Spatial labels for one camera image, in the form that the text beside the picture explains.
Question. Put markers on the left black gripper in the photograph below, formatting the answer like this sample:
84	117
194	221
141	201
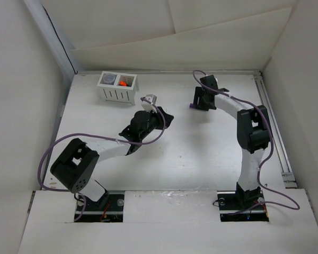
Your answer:
155	115

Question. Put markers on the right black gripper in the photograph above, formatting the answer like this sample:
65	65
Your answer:
199	93

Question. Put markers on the orange highlighter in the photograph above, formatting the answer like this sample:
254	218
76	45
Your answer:
122	83

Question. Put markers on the clear jar of paper clips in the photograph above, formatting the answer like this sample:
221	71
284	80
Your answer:
108	79

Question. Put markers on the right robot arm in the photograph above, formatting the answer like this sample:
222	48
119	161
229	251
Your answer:
252	132

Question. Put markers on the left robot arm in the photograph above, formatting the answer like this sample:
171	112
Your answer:
75	165

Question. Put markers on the white two-compartment organizer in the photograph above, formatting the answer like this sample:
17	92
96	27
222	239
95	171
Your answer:
117	93

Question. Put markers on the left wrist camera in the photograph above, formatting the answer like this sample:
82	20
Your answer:
148	103

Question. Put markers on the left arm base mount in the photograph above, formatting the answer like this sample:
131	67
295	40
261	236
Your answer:
110	211

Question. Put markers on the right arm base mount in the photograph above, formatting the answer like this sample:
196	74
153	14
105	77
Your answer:
231	209

